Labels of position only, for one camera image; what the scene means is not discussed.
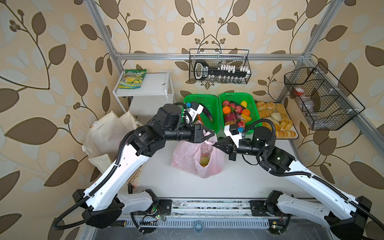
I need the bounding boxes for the yellow-green snack packet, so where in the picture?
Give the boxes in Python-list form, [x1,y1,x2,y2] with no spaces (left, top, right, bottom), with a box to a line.
[118,70,147,90]

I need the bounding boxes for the purple eggplant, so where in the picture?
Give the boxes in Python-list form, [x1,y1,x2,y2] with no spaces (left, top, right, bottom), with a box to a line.
[201,104,214,124]

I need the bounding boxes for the black wire basket wall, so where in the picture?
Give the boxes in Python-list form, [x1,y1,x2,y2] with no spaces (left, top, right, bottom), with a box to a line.
[284,63,366,131]
[189,48,252,85]

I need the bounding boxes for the green cabbage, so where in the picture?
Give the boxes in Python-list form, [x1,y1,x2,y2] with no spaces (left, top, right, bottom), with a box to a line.
[200,156,210,168]

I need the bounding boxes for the black wire basket back wall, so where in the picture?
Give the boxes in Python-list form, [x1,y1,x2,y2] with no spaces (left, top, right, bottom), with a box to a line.
[189,48,252,85]

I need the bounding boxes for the green basket with fruit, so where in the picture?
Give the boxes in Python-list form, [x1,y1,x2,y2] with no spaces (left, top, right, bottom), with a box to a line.
[219,93,261,129]

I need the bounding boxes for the white two-tier shelf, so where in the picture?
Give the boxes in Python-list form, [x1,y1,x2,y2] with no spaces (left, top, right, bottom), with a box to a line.
[113,71,175,116]

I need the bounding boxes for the black wire basket right wall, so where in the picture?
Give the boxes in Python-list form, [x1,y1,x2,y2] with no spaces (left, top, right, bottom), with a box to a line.
[284,63,366,131]

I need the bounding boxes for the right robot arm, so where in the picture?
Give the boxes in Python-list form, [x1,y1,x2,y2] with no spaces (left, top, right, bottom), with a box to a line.
[214,119,384,240]

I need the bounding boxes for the green basket with vegetables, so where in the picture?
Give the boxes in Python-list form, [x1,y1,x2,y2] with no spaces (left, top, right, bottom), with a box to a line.
[184,94,221,134]

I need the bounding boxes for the tray of bread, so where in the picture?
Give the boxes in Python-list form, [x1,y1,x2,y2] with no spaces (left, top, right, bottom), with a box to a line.
[256,101,298,140]

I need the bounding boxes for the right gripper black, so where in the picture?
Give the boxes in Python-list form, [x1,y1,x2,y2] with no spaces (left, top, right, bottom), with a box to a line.
[212,136,266,162]

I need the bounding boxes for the red-capped bottle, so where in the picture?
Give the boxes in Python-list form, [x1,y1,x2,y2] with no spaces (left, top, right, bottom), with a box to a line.
[294,88,314,112]

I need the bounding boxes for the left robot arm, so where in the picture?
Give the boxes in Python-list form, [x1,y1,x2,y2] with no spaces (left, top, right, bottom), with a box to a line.
[51,102,215,231]

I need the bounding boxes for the pink plastic grocery bag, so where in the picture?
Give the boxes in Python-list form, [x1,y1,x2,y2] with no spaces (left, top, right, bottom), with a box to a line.
[171,136,225,179]

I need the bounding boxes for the cream canvas tote bag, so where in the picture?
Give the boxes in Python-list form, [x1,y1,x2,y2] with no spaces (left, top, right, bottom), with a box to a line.
[82,111,143,183]

